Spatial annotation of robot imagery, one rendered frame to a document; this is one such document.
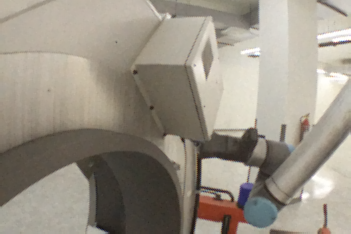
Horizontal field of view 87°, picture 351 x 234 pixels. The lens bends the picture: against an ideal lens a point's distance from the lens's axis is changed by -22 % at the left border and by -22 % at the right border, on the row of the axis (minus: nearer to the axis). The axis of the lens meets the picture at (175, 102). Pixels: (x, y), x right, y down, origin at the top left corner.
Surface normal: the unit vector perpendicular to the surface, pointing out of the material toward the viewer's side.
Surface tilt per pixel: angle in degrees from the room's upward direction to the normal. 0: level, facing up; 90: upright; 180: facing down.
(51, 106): 90
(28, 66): 90
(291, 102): 90
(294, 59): 90
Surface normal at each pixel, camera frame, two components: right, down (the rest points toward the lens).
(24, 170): 0.92, 0.08
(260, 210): -0.48, 0.08
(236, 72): 0.29, 0.07
